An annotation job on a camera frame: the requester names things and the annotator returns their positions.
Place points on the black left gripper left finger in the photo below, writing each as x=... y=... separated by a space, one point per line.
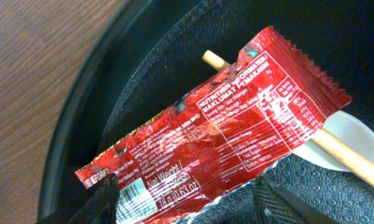
x=96 y=205

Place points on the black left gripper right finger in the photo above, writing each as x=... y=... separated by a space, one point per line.
x=276 y=204

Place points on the red snack wrapper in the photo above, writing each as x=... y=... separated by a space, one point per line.
x=178 y=162

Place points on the wooden chopstick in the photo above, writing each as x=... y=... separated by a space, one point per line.
x=348 y=155

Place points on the white plastic fork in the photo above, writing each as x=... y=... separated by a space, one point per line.
x=347 y=128

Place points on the round black tray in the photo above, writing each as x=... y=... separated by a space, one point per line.
x=151 y=55

